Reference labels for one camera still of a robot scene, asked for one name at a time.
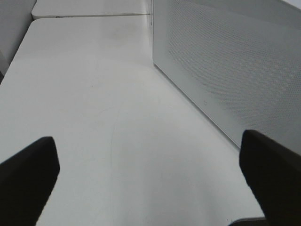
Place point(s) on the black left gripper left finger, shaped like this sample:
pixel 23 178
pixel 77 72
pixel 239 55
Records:
pixel 26 182

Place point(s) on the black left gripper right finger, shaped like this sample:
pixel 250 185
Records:
pixel 273 173

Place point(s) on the white microwave door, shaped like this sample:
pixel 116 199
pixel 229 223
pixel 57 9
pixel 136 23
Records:
pixel 238 61

